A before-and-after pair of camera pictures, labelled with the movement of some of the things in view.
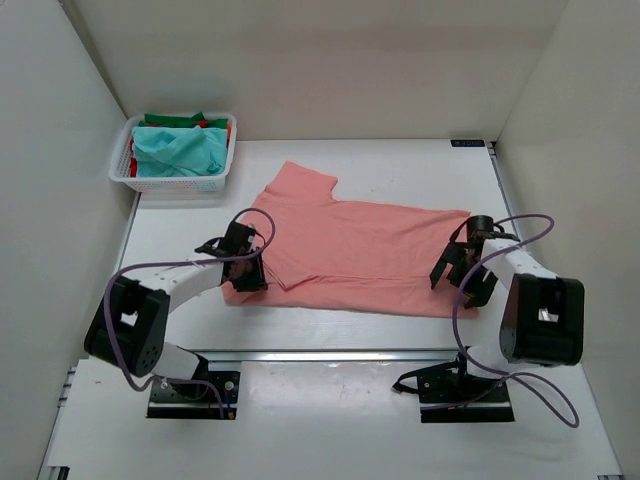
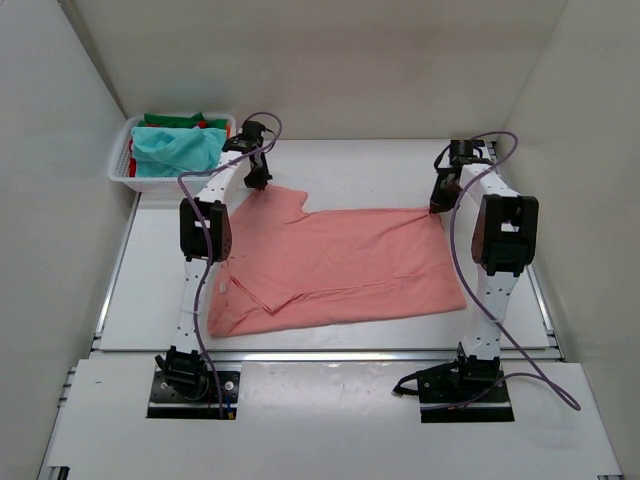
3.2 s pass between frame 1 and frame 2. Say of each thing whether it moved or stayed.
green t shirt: stayed
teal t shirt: stayed
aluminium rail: stayed
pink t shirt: moved
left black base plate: stayed
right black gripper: moved
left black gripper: moved
